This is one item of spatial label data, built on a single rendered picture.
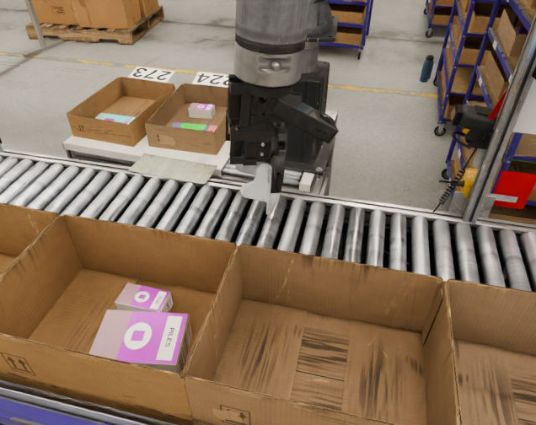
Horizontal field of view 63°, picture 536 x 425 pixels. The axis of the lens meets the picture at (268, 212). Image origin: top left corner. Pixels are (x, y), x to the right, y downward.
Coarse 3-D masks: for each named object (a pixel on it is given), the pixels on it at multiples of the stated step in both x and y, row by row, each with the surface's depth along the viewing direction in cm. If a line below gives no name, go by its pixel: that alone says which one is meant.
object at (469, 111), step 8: (456, 104) 125; (456, 112) 122; (464, 112) 120; (472, 112) 120; (480, 112) 120; (488, 112) 121; (456, 120) 122; (464, 120) 121; (472, 120) 120; (480, 120) 120; (488, 120) 120; (464, 128) 126; (472, 128) 122; (480, 128) 121; (488, 128) 121; (464, 136) 128; (472, 136) 125; (480, 136) 124
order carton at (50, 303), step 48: (48, 240) 90; (96, 240) 96; (144, 240) 92; (192, 240) 88; (0, 288) 79; (48, 288) 92; (96, 288) 98; (192, 288) 98; (0, 336) 70; (48, 336) 88; (192, 336) 88; (48, 384) 78; (96, 384) 73; (144, 384) 69
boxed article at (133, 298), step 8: (128, 288) 92; (136, 288) 92; (144, 288) 92; (152, 288) 92; (120, 296) 91; (128, 296) 91; (136, 296) 91; (144, 296) 91; (152, 296) 91; (160, 296) 91; (168, 296) 91; (120, 304) 90; (128, 304) 89; (136, 304) 89; (144, 304) 89; (152, 304) 89; (160, 304) 89; (168, 304) 92; (168, 312) 92
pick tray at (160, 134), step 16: (176, 96) 188; (192, 96) 196; (208, 96) 194; (224, 96) 192; (160, 112) 176; (176, 112) 191; (224, 112) 191; (160, 128) 164; (176, 128) 162; (224, 128) 170; (160, 144) 169; (176, 144) 167; (192, 144) 165; (208, 144) 164
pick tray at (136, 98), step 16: (128, 80) 198; (144, 80) 196; (96, 96) 186; (112, 96) 196; (128, 96) 204; (144, 96) 201; (160, 96) 182; (80, 112) 178; (96, 112) 188; (112, 112) 191; (128, 112) 191; (144, 112) 173; (80, 128) 173; (96, 128) 170; (112, 128) 168; (128, 128) 166; (144, 128) 175; (128, 144) 171
